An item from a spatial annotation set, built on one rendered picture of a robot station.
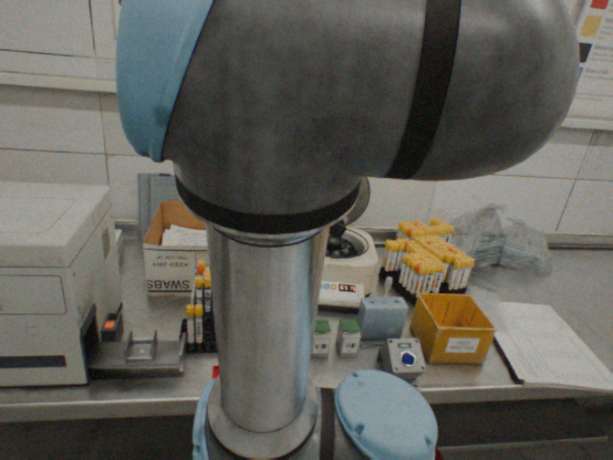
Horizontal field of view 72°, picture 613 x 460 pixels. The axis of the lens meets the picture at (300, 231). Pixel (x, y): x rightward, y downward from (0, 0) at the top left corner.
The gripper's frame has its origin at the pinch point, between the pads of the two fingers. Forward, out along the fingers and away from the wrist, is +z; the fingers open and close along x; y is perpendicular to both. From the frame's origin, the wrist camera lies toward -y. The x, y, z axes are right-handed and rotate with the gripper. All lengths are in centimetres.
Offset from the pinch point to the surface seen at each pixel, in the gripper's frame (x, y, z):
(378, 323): -3.4, -20.6, 13.4
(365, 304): -4.6, -17.3, 9.1
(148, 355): 4.5, 27.7, 15.1
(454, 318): -8.7, -42.3, 16.0
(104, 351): 3.4, 36.0, 15.1
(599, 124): -55, -103, -27
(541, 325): -8, -66, 18
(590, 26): -56, -89, -54
